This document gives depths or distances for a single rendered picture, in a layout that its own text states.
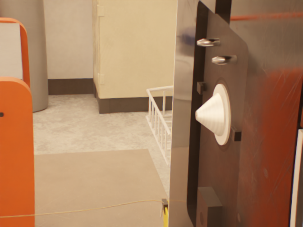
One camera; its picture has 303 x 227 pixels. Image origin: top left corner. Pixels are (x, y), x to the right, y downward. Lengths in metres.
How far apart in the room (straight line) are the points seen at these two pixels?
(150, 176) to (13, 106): 0.71
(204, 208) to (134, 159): 1.03
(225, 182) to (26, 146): 0.42
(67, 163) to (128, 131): 2.02
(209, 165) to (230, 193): 0.08
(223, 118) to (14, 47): 0.57
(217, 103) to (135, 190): 0.94
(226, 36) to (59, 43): 3.53
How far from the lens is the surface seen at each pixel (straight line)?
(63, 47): 4.21
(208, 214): 0.73
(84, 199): 1.58
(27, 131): 1.05
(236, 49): 0.66
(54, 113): 4.00
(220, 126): 0.69
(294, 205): 0.52
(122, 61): 3.87
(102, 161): 1.75
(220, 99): 0.70
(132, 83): 3.92
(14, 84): 1.02
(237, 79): 0.66
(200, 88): 0.76
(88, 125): 3.82
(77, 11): 4.16
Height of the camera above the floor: 1.46
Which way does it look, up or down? 22 degrees down
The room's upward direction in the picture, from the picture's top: 2 degrees clockwise
